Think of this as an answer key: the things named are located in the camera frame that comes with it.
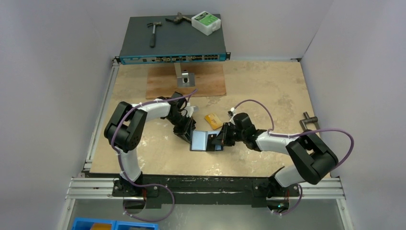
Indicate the blue plastic bin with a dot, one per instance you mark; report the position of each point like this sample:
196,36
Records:
105,224

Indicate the single black credit card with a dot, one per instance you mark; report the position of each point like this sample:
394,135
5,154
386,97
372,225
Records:
210,146

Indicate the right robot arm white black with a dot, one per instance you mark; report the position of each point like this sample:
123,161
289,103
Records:
312,158

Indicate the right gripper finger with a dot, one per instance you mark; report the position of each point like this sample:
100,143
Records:
218,144
221,135

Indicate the blue network switch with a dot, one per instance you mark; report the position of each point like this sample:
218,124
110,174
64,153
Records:
175,43

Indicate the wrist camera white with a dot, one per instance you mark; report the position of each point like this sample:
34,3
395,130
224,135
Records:
232,113
190,109

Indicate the aluminium frame rail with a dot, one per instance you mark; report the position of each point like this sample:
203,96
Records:
102,188

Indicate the small black hammer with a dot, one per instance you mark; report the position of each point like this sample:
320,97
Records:
152,42

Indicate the metal door handle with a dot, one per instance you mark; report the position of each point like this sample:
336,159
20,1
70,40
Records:
308,120

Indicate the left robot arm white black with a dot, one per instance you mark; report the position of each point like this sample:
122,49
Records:
125,128

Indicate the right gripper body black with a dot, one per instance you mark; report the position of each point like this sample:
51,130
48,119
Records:
226,134

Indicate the white green electrical box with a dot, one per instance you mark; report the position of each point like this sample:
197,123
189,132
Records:
206,23

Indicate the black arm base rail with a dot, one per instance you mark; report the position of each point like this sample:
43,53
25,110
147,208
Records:
206,190

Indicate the metal stand bracket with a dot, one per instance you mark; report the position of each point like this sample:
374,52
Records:
184,78

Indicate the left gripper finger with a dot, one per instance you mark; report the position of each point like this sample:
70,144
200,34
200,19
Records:
185,136
189,128

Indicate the dark metal tool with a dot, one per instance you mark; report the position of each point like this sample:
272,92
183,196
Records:
179,18

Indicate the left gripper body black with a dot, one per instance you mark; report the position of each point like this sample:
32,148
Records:
181,126

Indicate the blue leather card holder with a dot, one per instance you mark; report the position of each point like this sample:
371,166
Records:
199,139

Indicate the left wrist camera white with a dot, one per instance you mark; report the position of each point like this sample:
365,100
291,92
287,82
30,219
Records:
190,109

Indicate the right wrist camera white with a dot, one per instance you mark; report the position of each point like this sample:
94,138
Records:
232,113

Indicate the brown wooden board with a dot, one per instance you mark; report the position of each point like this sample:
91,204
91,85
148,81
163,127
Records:
209,81

